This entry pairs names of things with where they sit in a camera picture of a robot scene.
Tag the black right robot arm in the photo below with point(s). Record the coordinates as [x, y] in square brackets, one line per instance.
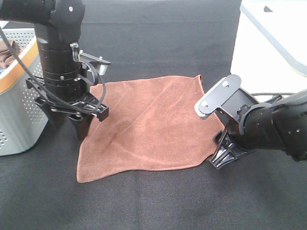
[279, 124]

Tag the grey perforated laundry basket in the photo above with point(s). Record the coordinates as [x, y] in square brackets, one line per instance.
[21, 120]

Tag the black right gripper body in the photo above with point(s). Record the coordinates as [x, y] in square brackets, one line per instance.
[236, 131]

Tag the black table cloth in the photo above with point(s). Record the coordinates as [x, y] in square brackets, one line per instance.
[266, 190]

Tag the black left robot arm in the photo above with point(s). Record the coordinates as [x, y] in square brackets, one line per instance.
[64, 89]

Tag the brown microfiber towel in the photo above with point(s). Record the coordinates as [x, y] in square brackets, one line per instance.
[151, 126]

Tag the brown towel in basket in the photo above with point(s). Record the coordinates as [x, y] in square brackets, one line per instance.
[6, 58]

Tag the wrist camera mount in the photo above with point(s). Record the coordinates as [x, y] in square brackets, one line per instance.
[226, 96]
[92, 68]

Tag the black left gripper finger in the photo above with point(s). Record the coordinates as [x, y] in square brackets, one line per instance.
[81, 124]
[55, 118]

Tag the white woven-pattern storage basket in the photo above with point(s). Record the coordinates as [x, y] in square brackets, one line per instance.
[270, 54]

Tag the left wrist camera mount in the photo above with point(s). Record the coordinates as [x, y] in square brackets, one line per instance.
[92, 68]

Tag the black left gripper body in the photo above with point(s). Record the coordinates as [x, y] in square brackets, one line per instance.
[87, 104]

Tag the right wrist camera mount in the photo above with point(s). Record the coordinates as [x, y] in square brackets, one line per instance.
[226, 96]

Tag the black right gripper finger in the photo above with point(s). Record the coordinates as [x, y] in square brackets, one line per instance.
[226, 152]

